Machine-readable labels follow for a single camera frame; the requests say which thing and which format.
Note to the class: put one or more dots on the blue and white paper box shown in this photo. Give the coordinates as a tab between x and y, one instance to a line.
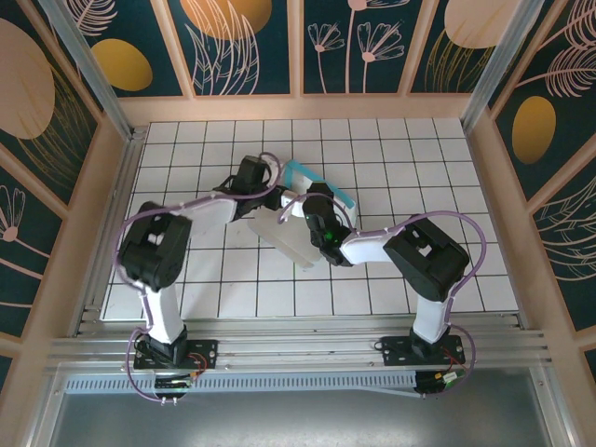
298	242

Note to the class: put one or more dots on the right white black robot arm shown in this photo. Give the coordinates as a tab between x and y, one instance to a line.
428	251

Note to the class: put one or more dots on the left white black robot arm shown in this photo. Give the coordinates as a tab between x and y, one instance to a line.
153	247

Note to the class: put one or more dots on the base wiring connector bundle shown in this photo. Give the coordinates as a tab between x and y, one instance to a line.
174	384
442	379

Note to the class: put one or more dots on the grey metal sheet panel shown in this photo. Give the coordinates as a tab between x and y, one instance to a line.
298	419

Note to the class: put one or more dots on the aluminium rail frame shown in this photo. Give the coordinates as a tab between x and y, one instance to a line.
302	347

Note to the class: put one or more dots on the aluminium side rail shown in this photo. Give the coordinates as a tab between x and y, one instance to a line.
122	186

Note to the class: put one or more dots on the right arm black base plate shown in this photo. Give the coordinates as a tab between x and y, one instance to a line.
396	349

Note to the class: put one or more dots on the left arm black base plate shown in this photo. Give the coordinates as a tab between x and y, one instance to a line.
205	354

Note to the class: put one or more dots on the aluminium corner post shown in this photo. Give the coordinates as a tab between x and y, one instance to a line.
498	65
90	65

